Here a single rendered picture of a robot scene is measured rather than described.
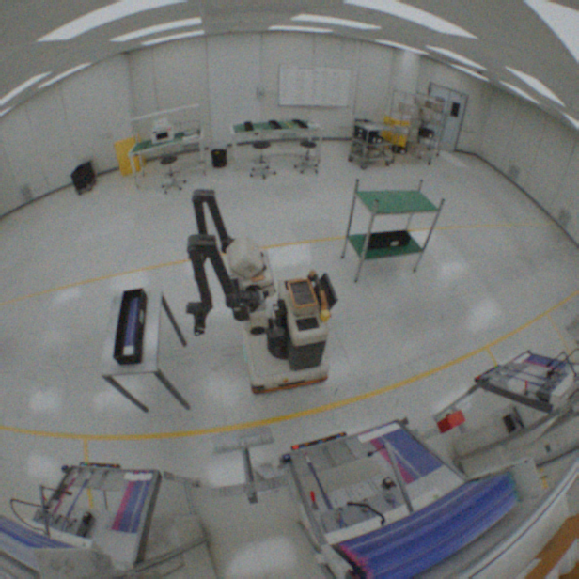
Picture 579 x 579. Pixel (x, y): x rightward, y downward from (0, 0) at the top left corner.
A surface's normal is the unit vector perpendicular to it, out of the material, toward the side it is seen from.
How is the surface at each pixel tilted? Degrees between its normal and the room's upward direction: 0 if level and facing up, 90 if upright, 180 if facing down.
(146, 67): 90
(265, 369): 0
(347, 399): 0
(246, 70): 90
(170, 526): 0
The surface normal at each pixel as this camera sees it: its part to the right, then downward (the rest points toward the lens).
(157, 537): 0.03, -0.66
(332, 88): 0.25, 0.73
